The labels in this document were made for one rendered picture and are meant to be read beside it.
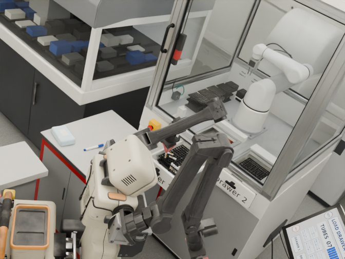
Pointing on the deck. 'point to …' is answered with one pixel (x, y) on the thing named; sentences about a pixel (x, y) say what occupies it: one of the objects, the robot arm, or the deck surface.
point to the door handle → (166, 38)
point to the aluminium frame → (284, 181)
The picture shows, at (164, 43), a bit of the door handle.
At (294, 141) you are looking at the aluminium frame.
